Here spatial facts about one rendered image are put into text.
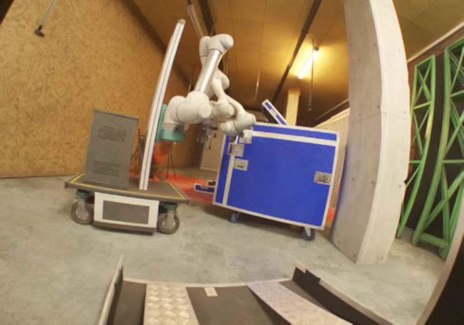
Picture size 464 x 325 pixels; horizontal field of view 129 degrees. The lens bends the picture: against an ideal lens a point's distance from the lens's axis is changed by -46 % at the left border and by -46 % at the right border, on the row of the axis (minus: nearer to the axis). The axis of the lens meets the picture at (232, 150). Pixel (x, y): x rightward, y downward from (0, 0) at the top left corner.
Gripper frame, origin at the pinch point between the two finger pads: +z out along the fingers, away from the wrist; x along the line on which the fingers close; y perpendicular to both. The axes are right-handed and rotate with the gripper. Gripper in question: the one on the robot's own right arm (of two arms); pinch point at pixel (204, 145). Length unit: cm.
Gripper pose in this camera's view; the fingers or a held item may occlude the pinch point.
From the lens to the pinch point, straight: 172.1
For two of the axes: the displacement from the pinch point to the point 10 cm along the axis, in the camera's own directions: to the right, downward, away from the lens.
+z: -1.7, 9.9, -0.4
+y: -8.7, -1.7, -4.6
